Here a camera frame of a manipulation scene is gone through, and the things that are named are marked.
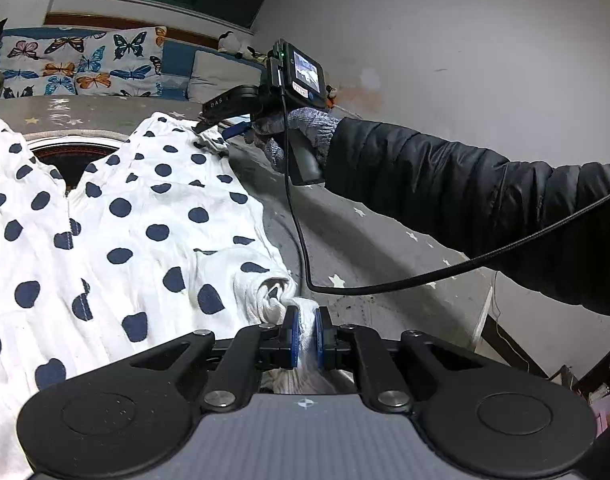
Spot round induction hob in table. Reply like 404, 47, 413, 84
24, 128, 129, 192

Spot butterfly print cushion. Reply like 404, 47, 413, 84
0, 26, 167, 99

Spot right hand knitted glove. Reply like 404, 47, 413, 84
252, 107, 341, 174

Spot right forearm black jacket sleeve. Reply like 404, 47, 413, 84
326, 118, 610, 316

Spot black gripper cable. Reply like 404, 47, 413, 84
274, 71, 610, 296

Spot white navy polka dot garment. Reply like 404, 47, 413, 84
0, 113, 333, 479

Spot white grey pillow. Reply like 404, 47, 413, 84
186, 50, 264, 104

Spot white black plush toy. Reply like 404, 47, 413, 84
218, 30, 256, 61

